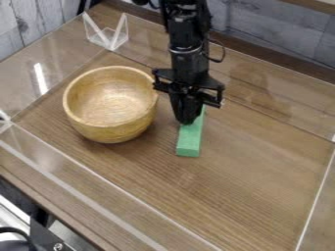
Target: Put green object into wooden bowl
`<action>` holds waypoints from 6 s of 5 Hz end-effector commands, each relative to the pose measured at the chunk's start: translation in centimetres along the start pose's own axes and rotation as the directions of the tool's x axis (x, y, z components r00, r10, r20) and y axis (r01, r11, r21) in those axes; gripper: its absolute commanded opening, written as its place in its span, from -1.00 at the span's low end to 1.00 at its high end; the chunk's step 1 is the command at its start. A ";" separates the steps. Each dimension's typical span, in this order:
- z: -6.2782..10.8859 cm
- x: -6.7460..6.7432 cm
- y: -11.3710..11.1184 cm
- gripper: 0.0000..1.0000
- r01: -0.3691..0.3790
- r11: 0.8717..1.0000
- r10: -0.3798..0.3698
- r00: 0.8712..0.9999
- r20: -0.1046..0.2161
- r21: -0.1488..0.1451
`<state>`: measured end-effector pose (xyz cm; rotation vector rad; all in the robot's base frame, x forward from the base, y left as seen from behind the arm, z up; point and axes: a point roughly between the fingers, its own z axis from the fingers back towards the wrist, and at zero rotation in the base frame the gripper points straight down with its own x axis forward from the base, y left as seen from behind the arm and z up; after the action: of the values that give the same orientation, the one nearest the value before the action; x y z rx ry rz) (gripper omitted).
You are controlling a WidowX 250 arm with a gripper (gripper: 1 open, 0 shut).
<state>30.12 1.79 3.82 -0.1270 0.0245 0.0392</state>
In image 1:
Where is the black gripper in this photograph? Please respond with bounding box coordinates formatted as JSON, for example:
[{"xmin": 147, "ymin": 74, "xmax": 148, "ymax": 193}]
[{"xmin": 151, "ymin": 45, "xmax": 227, "ymax": 126}]

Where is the green rectangular block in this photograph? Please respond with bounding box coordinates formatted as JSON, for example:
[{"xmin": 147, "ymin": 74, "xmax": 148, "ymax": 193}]
[{"xmin": 175, "ymin": 108, "xmax": 206, "ymax": 157}]

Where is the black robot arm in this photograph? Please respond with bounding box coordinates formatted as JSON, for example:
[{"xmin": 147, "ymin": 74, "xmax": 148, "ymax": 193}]
[{"xmin": 152, "ymin": 0, "xmax": 226, "ymax": 125}]

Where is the wooden bowl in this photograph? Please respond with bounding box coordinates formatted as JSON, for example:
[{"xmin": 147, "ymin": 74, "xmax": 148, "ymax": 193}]
[{"xmin": 63, "ymin": 66, "xmax": 159, "ymax": 143}]

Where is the clear acrylic enclosure wall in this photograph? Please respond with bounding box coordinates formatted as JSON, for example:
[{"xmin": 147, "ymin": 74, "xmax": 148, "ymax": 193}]
[{"xmin": 0, "ymin": 17, "xmax": 335, "ymax": 251}]

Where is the clear acrylic corner bracket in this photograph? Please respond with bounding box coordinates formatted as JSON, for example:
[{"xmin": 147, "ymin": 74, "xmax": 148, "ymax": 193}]
[{"xmin": 83, "ymin": 12, "xmax": 129, "ymax": 51}]

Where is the black metal bracket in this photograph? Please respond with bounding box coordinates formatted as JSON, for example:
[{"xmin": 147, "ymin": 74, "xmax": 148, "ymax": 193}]
[{"xmin": 31, "ymin": 220, "xmax": 67, "ymax": 251}]

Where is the black cable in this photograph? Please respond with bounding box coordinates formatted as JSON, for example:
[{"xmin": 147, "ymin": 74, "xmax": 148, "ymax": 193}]
[{"xmin": 0, "ymin": 226, "xmax": 33, "ymax": 246}]

